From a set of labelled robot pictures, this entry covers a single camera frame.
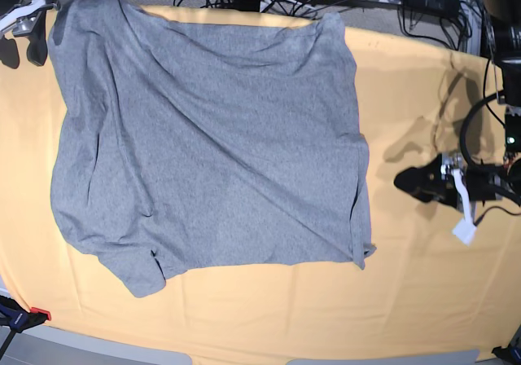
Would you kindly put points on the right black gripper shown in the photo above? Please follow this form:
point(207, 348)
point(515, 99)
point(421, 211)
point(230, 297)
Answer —
point(33, 27)

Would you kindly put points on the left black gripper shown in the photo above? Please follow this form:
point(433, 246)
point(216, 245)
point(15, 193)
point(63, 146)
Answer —
point(447, 180)

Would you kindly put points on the grey t-shirt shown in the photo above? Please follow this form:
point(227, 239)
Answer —
point(186, 146)

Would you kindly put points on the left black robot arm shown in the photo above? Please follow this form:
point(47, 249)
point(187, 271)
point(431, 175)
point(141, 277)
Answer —
point(501, 19)

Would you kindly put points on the yellow table cloth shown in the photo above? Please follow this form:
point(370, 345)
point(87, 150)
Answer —
point(421, 292)

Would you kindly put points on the black clamp right corner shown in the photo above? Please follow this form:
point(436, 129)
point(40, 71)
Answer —
point(509, 355)

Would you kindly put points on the black power adapter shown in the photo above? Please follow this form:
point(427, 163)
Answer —
point(442, 8)

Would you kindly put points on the blue red table clamp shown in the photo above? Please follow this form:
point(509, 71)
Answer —
point(18, 319)

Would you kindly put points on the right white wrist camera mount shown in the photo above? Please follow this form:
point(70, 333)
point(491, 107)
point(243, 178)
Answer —
point(18, 12)

